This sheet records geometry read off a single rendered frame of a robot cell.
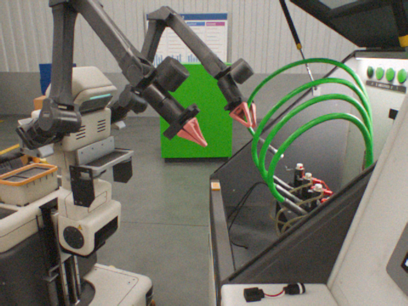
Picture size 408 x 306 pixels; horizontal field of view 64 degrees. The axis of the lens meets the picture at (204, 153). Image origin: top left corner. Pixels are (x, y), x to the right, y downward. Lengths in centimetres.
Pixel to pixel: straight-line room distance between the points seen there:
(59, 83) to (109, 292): 113
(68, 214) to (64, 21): 72
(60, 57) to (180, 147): 337
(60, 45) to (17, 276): 96
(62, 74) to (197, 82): 321
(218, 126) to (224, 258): 355
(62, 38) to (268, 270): 88
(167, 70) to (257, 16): 670
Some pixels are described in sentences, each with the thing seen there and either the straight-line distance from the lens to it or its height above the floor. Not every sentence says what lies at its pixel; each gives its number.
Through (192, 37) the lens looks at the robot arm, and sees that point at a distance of 132.
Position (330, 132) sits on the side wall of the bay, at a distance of 137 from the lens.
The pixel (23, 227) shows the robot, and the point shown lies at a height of 76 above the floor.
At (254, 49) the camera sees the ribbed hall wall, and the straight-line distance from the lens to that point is 747.
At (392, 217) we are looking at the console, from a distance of 63.
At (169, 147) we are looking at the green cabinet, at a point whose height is 22.
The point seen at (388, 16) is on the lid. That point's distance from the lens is 102.
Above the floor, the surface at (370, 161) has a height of 121.
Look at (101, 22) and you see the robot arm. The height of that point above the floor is 152.
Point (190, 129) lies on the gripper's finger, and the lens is 81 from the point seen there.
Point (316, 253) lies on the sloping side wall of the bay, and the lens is 74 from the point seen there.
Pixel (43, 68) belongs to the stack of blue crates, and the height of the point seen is 113.
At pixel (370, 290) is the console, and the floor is 106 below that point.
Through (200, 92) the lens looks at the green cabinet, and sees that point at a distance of 424.
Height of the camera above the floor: 144
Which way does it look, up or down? 17 degrees down
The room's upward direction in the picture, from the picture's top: straight up
